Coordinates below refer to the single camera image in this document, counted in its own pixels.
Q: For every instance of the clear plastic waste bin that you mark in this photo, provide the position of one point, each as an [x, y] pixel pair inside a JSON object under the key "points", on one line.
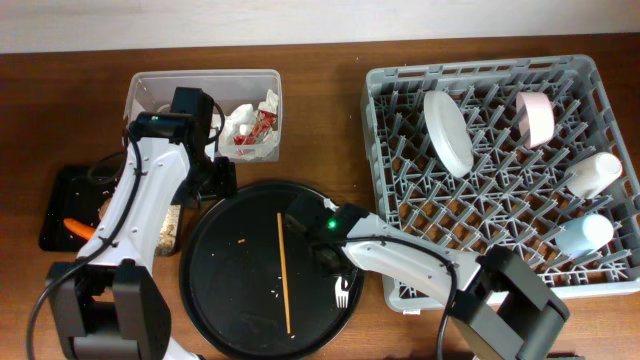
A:
{"points": [[153, 91]]}

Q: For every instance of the round black serving tray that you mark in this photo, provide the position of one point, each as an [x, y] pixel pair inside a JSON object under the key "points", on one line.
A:
{"points": [[230, 279]]}

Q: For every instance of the wooden chopstick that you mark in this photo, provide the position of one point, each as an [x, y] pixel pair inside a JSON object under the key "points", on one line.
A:
{"points": [[284, 277]]}

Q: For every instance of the red snack wrapper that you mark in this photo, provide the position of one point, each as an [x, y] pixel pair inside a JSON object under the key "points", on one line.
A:
{"points": [[263, 124]]}

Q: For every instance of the pink bowl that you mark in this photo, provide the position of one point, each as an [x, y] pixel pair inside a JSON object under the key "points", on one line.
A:
{"points": [[538, 118]]}

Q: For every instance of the white cup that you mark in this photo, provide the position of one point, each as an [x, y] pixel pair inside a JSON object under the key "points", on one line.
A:
{"points": [[592, 175]]}

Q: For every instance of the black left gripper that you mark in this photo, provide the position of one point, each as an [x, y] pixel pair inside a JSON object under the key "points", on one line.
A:
{"points": [[226, 185]]}

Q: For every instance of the pile of rice and shells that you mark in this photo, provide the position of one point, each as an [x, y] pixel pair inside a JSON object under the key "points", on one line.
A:
{"points": [[168, 237]]}

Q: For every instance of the grey round plate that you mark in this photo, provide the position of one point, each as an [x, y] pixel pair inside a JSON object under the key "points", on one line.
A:
{"points": [[447, 129]]}

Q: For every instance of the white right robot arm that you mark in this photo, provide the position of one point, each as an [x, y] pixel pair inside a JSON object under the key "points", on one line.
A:
{"points": [[502, 309]]}

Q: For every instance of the grey plastic dishwasher rack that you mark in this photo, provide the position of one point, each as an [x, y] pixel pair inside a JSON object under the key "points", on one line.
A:
{"points": [[514, 196]]}

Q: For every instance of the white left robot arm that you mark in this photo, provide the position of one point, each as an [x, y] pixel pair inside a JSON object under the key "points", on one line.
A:
{"points": [[105, 304]]}

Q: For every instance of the black rectangular tray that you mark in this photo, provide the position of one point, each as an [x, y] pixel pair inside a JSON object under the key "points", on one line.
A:
{"points": [[73, 196]]}

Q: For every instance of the white tissue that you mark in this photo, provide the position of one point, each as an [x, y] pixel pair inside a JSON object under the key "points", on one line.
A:
{"points": [[239, 122]]}

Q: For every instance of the orange carrot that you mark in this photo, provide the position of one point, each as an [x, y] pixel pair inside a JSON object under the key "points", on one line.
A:
{"points": [[80, 229]]}

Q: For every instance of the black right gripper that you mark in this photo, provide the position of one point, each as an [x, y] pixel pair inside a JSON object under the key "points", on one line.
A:
{"points": [[324, 269]]}

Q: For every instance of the light blue cup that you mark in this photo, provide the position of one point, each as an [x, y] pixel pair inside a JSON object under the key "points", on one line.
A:
{"points": [[584, 235]]}

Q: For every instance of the white plastic fork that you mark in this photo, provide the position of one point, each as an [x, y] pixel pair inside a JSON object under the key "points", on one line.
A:
{"points": [[341, 295]]}

